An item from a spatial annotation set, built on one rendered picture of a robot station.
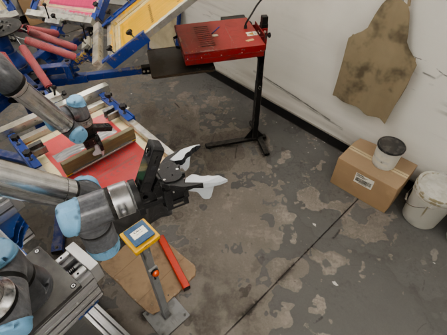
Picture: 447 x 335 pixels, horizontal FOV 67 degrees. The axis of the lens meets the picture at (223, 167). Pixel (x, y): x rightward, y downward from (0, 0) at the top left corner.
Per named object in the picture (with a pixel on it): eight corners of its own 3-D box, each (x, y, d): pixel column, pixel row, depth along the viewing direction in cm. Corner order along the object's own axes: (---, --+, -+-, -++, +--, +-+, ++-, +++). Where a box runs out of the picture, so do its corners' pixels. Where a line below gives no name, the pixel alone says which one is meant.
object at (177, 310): (190, 315, 219) (174, 234, 149) (162, 340, 208) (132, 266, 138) (169, 291, 229) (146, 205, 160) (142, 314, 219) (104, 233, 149)
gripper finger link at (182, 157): (192, 157, 90) (172, 179, 83) (189, 139, 86) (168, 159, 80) (202, 160, 88) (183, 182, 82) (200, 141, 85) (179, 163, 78)
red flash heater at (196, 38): (250, 29, 275) (251, 14, 266) (269, 58, 244) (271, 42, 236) (175, 38, 265) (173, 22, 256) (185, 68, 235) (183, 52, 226)
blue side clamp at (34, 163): (46, 172, 176) (40, 163, 171) (36, 177, 174) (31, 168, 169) (22, 143, 191) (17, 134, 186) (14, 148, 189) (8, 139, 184)
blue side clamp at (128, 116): (136, 124, 203) (134, 115, 198) (129, 128, 200) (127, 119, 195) (110, 103, 217) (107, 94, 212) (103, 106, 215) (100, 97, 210)
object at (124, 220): (175, 213, 210) (166, 165, 179) (111, 258, 189) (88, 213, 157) (171, 210, 211) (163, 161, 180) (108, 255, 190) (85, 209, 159)
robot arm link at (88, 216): (64, 221, 76) (50, 197, 70) (112, 203, 79) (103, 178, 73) (70, 248, 71) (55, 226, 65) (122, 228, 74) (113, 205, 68)
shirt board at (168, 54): (205, 52, 276) (204, 42, 271) (215, 78, 250) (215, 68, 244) (29, 73, 255) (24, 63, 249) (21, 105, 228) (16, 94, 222)
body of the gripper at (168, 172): (180, 183, 84) (133, 201, 81) (175, 156, 79) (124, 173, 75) (192, 203, 79) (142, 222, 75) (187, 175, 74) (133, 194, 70)
